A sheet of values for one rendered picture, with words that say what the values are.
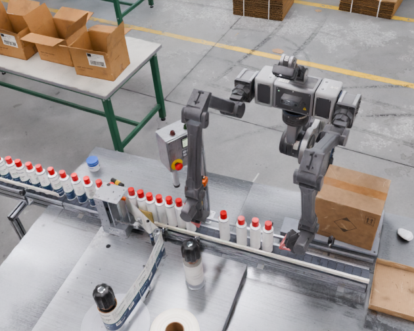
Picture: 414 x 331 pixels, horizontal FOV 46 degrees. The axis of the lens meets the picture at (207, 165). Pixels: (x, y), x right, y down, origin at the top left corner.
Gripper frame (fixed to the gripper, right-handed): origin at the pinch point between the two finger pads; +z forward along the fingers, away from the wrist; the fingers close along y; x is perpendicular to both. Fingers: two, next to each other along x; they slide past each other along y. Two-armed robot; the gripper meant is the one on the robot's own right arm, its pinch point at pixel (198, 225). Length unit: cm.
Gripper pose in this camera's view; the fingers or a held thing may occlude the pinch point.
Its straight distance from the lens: 235.1
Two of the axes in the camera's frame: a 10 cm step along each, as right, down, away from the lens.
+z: 0.7, 7.1, 7.0
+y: 9.3, 2.2, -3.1
